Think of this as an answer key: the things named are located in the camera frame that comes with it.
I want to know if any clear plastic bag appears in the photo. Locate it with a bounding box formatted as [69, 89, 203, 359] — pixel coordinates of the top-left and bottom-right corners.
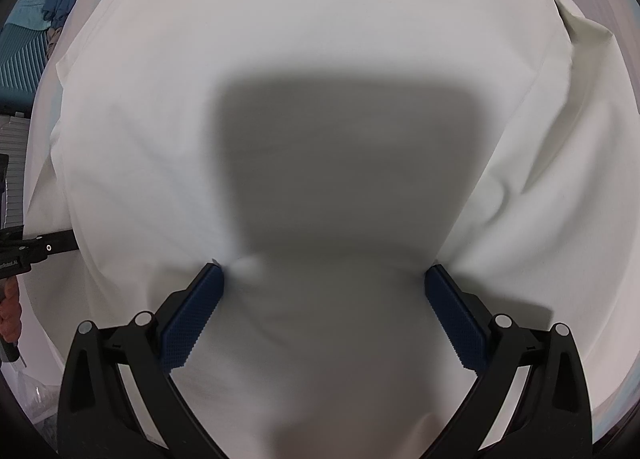
[10, 368, 63, 422]

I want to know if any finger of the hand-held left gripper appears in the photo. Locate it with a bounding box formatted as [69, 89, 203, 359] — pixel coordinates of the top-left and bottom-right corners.
[20, 231, 77, 256]

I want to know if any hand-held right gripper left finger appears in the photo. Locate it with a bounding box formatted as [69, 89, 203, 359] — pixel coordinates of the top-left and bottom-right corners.
[57, 263, 224, 459]

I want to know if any white and black colour-block garment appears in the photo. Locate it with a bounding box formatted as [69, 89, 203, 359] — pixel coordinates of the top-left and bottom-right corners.
[50, 0, 640, 459]

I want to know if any grey ribbed suitcase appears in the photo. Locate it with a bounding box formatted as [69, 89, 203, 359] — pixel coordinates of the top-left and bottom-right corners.
[0, 114, 28, 230]

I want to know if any light teal cloth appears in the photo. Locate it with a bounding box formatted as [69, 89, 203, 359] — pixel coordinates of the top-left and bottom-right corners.
[9, 0, 52, 32]

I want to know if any teal ribbed suitcase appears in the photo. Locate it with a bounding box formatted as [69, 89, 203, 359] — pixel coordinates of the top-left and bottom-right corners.
[0, 22, 53, 112]

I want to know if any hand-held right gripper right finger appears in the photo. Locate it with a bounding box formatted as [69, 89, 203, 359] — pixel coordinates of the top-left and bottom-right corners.
[424, 263, 594, 459]

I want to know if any person's left hand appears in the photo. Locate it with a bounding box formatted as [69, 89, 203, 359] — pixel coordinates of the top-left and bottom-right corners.
[0, 280, 24, 344]

